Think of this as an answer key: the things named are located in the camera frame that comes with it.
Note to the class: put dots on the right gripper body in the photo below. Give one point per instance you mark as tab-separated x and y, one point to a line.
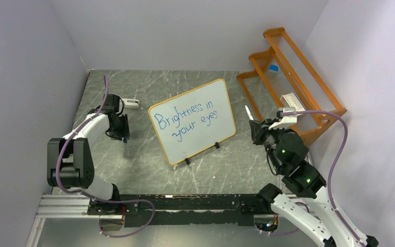
271	137

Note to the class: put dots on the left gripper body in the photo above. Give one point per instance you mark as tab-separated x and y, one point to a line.
120	129

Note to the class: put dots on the blue whiteboard marker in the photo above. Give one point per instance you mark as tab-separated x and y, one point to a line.
249	113

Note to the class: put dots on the yellow framed whiteboard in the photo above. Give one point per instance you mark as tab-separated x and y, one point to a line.
194	121

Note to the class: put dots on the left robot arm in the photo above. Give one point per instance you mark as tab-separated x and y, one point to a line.
70	165

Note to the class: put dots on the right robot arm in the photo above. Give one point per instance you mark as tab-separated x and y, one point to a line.
286	152

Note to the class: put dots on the white whiteboard eraser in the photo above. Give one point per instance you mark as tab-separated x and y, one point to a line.
130	103

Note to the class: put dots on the white red box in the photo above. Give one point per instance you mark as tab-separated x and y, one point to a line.
291	101

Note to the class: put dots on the orange wooden rack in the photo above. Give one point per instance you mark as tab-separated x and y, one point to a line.
296	75

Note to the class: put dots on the blue white small object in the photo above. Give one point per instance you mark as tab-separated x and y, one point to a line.
273	68

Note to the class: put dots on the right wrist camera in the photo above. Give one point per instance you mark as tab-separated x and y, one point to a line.
286	117

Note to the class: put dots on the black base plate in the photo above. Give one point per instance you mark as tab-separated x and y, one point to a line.
137	210

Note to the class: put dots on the aluminium rail frame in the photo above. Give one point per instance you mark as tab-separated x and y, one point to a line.
75	206

